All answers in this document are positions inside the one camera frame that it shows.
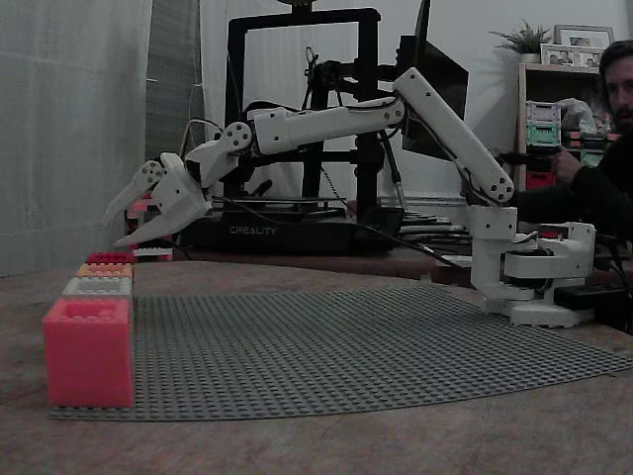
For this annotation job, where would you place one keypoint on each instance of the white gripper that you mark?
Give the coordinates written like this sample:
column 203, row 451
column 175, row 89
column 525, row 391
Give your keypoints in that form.
column 174, row 194

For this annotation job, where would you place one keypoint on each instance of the person's dark sleeved forearm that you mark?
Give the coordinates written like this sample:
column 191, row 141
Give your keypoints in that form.
column 603, row 193

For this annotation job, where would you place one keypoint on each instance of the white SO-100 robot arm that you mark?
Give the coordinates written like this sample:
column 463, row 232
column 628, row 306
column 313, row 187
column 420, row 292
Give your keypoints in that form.
column 445, row 123

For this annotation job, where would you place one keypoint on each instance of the multicolour Lego brick tower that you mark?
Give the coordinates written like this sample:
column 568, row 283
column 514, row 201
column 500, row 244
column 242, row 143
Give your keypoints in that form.
column 153, row 253

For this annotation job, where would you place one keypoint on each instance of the dark red lego block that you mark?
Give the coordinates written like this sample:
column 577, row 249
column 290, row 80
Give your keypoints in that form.
column 109, row 257

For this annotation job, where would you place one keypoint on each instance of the orange lego block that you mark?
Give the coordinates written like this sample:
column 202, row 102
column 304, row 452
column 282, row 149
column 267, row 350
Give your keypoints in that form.
column 104, row 270

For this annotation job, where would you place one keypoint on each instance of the white lego block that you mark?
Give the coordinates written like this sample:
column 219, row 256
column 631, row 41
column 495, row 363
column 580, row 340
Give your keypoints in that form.
column 79, row 292

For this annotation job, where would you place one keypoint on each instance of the large pink lego block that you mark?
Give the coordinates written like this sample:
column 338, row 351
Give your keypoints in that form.
column 89, row 361

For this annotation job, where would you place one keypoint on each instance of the grey Lego baseplate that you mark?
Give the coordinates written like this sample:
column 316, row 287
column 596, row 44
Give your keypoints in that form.
column 321, row 356

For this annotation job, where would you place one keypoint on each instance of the person's hand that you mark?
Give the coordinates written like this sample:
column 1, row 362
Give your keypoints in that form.
column 566, row 165

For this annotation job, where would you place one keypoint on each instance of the black Creality 3D printer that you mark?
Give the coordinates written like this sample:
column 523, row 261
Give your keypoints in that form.
column 277, row 232

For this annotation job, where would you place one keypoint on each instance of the black computer monitor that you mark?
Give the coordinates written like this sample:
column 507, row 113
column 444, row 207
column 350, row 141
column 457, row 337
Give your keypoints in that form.
column 445, row 84

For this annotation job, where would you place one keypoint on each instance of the red storage crate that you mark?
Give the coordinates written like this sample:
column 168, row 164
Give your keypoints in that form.
column 540, row 180

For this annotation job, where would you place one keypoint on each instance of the green storage crate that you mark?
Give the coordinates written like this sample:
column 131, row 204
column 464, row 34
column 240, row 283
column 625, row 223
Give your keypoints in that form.
column 543, row 134

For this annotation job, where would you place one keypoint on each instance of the white storage crate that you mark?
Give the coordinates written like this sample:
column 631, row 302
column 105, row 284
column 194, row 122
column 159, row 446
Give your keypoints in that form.
column 543, row 111

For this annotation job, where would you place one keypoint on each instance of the green potted plant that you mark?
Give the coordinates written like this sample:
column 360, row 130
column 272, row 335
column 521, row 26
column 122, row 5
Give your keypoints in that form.
column 526, row 39

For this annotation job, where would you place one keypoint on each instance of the wooden shelf unit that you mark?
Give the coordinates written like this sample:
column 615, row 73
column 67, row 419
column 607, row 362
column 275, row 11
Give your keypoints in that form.
column 549, row 84

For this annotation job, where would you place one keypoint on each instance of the clear plastic bag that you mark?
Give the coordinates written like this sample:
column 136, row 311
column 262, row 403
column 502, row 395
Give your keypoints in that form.
column 581, row 111

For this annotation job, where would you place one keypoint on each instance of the wide white photo frame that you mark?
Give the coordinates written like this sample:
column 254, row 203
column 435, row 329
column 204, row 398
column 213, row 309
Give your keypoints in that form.
column 569, row 57

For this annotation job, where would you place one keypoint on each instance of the large white photo frame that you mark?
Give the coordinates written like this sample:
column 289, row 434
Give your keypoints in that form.
column 586, row 33

